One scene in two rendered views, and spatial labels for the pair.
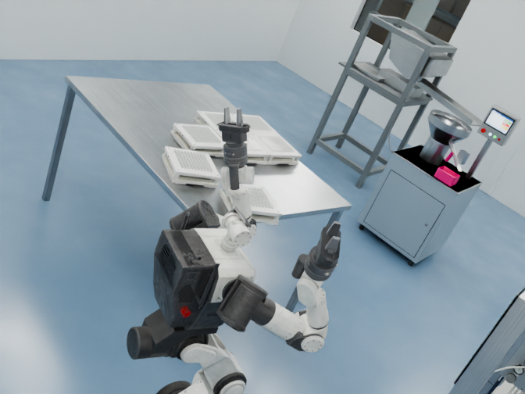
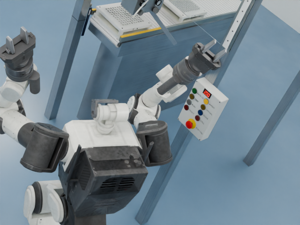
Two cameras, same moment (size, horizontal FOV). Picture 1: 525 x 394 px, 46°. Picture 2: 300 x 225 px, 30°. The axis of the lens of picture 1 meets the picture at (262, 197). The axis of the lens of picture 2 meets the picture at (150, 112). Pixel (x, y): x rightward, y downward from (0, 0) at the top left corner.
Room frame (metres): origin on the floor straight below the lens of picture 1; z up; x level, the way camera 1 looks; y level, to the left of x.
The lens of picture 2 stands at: (1.61, 1.53, 2.53)
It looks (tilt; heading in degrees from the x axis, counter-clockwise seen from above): 37 degrees down; 272
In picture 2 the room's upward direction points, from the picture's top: 24 degrees clockwise
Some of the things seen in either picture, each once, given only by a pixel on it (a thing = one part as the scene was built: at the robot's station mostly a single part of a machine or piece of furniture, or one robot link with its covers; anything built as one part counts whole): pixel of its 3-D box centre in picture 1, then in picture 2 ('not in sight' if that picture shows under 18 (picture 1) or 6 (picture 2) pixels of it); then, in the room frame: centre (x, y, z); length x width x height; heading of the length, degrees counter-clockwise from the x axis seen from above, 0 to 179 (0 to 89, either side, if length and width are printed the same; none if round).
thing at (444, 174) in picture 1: (447, 176); not in sight; (4.68, -1.26, 0.80); 0.16 x 0.12 x 0.09; 60
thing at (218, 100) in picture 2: not in sight; (202, 109); (1.48, -0.69, 0.98); 0.17 x 0.06 x 0.26; 150
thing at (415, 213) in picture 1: (416, 205); not in sight; (4.92, -1.23, 0.38); 0.63 x 0.57 x 0.76; 60
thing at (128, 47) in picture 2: not in sight; (178, 20); (1.83, -1.79, 0.78); 1.30 x 0.29 x 0.10; 60
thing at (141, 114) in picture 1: (206, 141); not in sight; (3.35, 0.43, 0.86); 1.50 x 1.10 x 0.04; 51
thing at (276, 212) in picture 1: (251, 198); not in sight; (2.76, 0.05, 0.94); 0.25 x 0.24 x 0.02; 123
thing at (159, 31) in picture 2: not in sight; (195, 22); (1.71, -1.71, 0.86); 1.32 x 0.02 x 0.03; 60
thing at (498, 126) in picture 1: (485, 146); not in sight; (4.95, -1.48, 1.07); 0.23 x 0.10 x 0.62; 60
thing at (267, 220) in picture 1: (248, 206); not in sight; (2.76, 0.05, 0.89); 0.24 x 0.24 x 0.02; 33
